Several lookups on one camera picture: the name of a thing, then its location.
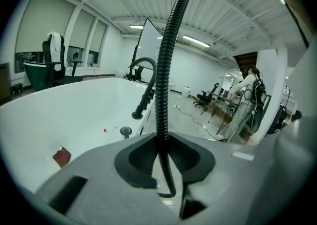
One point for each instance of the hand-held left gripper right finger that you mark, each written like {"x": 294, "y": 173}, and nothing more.
{"x": 223, "y": 182}

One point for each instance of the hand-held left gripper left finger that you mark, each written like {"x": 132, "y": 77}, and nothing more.
{"x": 104, "y": 194}

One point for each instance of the white bathtub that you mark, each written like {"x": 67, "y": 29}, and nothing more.
{"x": 74, "y": 110}

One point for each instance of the black bathtub faucet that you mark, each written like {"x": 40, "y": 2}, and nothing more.
{"x": 146, "y": 95}

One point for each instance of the dark green plastic bin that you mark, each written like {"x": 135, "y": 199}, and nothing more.
{"x": 34, "y": 75}

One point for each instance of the red cloth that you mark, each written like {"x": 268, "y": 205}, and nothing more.
{"x": 62, "y": 157}

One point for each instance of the black tripod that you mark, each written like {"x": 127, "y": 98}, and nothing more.
{"x": 223, "y": 120}

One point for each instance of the wooden table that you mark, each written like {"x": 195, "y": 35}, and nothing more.
{"x": 223, "y": 97}

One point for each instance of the ceiling tube light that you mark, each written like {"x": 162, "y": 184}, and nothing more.
{"x": 136, "y": 27}
{"x": 196, "y": 40}

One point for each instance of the white round bin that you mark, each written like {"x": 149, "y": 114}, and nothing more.
{"x": 187, "y": 91}

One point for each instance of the black high-back office chair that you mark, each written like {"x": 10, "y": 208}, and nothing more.
{"x": 53, "y": 75}

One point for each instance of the whiteboard on black stand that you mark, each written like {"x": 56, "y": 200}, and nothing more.
{"x": 148, "y": 43}

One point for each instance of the small black stool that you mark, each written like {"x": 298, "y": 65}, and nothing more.
{"x": 16, "y": 87}

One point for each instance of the brown wooden cabinet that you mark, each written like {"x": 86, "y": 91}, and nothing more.
{"x": 5, "y": 82}

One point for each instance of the white towel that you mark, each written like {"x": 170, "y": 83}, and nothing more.
{"x": 56, "y": 50}

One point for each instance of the narrow window blind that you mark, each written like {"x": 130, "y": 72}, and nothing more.
{"x": 97, "y": 37}

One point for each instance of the medium window blind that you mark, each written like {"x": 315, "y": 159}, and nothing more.
{"x": 81, "y": 29}

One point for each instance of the large window blind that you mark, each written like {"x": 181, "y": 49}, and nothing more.
{"x": 42, "y": 23}

